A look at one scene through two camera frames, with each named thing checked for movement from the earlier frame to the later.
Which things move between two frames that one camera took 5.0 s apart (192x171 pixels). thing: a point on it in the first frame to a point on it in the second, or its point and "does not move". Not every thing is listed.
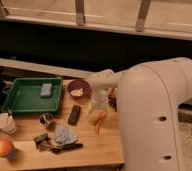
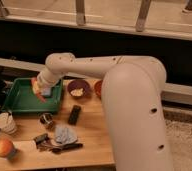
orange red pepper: (97, 122) to (37, 90)
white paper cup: (5, 122) does not move
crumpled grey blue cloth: (65, 135) does not move
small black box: (41, 139) does not move
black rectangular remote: (74, 115) does not move
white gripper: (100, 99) to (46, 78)
